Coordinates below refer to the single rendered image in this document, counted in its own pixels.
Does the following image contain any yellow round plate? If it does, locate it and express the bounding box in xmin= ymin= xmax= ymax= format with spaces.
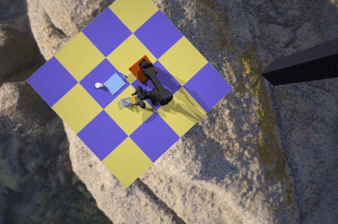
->
xmin=130 ymin=96 xmax=137 ymax=104

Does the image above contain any light blue flat mat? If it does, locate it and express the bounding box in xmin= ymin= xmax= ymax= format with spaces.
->
xmin=104 ymin=73 xmax=126 ymax=95

